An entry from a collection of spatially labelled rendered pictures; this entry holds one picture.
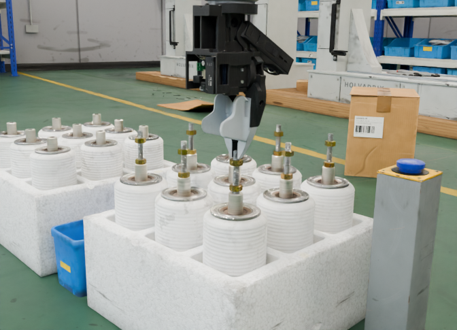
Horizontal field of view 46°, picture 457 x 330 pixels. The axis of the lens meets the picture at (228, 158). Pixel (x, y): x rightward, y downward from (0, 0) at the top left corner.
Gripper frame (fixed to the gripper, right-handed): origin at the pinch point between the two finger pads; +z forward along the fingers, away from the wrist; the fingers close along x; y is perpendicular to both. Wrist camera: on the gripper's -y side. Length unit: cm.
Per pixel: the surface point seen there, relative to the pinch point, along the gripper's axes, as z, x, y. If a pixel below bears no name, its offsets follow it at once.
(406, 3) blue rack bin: -49, -299, -497
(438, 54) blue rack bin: 5, -250, -491
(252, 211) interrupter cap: 9.3, 1.9, -1.0
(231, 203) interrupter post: 8.0, 0.4, 1.7
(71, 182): 16, -51, 5
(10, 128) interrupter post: 8, -78, 9
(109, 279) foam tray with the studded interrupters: 26.2, -22.1, 10.7
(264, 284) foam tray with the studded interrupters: 17.9, 7.9, 1.7
